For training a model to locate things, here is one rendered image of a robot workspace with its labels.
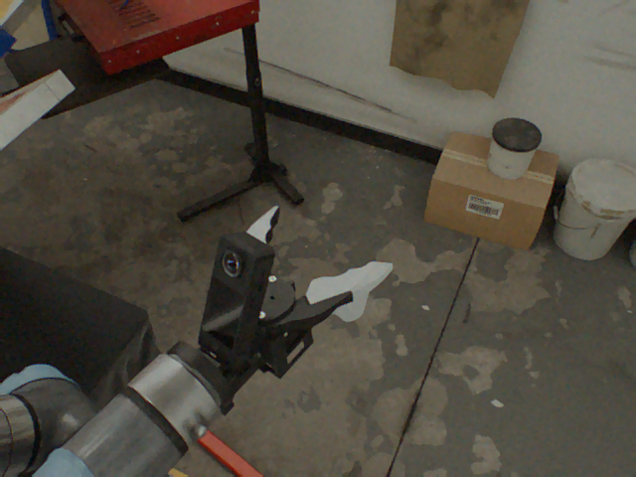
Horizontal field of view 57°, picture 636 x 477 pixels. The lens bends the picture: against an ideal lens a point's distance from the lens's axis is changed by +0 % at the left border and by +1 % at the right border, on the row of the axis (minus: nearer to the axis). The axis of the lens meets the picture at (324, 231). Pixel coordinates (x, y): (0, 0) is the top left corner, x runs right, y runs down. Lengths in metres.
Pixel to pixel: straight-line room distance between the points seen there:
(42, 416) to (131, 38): 1.56
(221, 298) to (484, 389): 1.99
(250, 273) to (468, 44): 2.21
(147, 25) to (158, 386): 1.69
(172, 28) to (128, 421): 1.68
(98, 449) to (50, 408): 0.15
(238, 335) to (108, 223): 2.51
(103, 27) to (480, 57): 1.49
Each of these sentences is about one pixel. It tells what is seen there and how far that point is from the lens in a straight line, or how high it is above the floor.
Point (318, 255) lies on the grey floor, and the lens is 2.69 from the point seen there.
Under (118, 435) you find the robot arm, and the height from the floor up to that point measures 1.69.
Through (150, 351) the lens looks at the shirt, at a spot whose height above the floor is 0.82.
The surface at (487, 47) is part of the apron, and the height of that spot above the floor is 0.75.
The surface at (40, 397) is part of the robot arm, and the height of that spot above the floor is 1.61.
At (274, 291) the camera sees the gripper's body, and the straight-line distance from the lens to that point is 0.54.
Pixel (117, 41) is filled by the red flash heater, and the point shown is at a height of 1.10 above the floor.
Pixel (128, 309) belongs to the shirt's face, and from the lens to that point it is 1.48.
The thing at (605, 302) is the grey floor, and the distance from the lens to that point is 2.82.
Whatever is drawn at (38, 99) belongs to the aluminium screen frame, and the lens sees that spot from 1.07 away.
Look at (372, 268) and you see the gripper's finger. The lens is 0.55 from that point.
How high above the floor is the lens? 2.14
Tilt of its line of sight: 50 degrees down
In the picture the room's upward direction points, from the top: straight up
